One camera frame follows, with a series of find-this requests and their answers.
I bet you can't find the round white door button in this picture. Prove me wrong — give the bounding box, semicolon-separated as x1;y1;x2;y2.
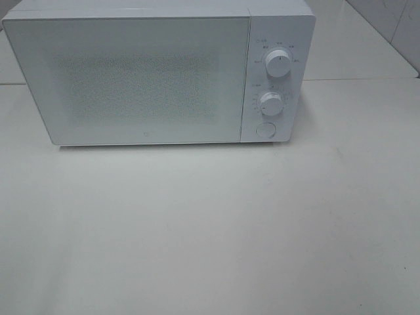
256;122;276;138

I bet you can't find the white timer knob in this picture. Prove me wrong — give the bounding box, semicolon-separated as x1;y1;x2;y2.
259;92;285;117

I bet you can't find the white microwave door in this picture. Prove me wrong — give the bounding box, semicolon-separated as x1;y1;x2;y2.
4;17;249;146

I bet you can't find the upper white power knob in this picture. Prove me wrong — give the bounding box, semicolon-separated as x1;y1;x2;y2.
263;47;292;78

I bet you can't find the white microwave oven body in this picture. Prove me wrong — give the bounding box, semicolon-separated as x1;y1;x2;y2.
1;1;316;144

